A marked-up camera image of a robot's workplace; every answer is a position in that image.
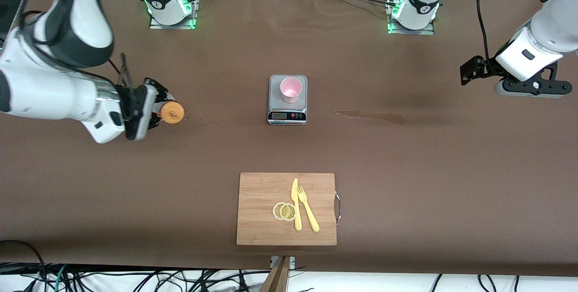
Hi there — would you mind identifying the translucent sauce bottle orange cap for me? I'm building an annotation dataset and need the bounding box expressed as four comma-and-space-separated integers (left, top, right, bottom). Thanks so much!
160, 101, 185, 125

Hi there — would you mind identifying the pink plastic cup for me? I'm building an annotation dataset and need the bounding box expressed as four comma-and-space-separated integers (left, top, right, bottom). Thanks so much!
280, 77, 303, 104

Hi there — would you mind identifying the brown table mat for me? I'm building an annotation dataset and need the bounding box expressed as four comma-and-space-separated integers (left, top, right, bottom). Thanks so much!
0, 0, 578, 277

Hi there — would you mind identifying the wooden cutting board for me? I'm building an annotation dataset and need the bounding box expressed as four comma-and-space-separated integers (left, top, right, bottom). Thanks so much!
236, 172, 337, 246

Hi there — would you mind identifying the silver digital kitchen scale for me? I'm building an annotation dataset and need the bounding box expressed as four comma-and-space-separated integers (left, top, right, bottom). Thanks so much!
267, 74, 308, 125

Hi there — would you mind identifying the yellow plastic knife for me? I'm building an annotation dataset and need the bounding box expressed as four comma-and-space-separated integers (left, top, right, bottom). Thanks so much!
291, 178, 302, 231

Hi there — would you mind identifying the yellow plastic fork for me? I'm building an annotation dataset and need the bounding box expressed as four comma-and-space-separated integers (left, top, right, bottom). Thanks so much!
298, 186, 320, 232

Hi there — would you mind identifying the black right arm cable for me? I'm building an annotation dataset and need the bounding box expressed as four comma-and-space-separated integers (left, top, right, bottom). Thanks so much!
18, 10, 132, 87

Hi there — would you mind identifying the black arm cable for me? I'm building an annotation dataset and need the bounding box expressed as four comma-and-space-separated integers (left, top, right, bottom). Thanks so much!
475, 0, 494, 62
18, 10, 132, 87

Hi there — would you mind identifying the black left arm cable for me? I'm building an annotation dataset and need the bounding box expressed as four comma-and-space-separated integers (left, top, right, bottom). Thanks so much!
475, 0, 494, 62

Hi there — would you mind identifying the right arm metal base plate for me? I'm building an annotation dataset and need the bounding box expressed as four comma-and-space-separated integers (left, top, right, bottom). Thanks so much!
148, 0, 199, 30

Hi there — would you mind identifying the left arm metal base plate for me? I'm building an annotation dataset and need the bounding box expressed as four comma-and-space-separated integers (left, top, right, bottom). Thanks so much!
386, 0, 436, 35

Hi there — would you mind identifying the teal cable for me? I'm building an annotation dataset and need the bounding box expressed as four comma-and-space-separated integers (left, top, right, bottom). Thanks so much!
53, 264, 68, 292

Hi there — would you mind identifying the small metal bracket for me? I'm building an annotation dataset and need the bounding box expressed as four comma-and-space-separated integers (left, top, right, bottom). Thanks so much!
270, 256, 296, 269

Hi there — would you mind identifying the brown wooden post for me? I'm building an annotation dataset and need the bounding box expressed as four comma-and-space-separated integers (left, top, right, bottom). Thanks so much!
260, 256, 292, 292

